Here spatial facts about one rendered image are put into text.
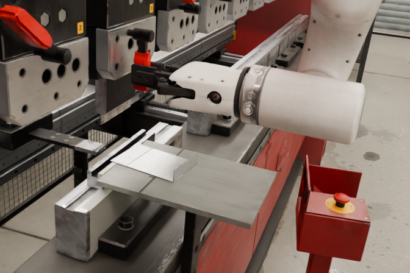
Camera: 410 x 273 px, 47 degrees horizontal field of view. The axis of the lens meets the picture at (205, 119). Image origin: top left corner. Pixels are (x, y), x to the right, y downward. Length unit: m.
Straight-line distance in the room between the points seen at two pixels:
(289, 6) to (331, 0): 2.30
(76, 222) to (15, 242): 1.58
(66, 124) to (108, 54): 0.48
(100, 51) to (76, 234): 0.30
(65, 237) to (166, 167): 0.20
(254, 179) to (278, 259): 1.49
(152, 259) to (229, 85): 0.34
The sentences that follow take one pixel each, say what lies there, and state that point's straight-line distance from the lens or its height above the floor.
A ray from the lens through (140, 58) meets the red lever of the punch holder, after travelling 0.72.
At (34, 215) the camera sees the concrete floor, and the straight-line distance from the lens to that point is 2.53.
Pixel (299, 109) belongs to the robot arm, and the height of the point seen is 1.19.
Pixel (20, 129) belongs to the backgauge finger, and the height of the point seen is 1.02.
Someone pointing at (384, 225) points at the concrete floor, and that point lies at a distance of 2.75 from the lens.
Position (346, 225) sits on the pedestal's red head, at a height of 0.76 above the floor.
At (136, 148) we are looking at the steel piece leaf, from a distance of 0.90.
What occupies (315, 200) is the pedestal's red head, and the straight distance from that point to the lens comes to 1.24.
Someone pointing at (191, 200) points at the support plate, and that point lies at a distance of 0.75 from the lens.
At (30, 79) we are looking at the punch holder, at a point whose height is 1.23.
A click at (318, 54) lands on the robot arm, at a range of 0.72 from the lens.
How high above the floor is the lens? 1.40
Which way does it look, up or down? 22 degrees down
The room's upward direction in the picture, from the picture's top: 5 degrees clockwise
